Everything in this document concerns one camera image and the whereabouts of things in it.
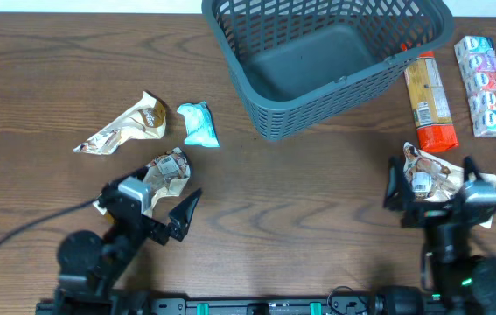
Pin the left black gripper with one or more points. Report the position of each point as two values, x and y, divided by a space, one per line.
178 222

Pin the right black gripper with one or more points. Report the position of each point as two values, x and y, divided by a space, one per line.
432 217

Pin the orange pasta package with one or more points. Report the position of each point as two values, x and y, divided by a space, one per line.
429 105

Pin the tissue pocket pack bundle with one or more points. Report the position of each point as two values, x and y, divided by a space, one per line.
476 57

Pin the grey plastic lattice basket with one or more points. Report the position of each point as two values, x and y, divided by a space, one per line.
295 63

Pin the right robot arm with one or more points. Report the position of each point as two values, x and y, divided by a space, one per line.
454 280

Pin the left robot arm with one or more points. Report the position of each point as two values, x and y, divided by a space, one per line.
90 265

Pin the beige snack pouch with barcode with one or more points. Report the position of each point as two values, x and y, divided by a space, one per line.
167 176

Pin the teal snack packet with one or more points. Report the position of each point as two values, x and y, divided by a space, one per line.
199 125

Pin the black mounting rail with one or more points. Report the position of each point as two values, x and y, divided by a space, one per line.
180 306

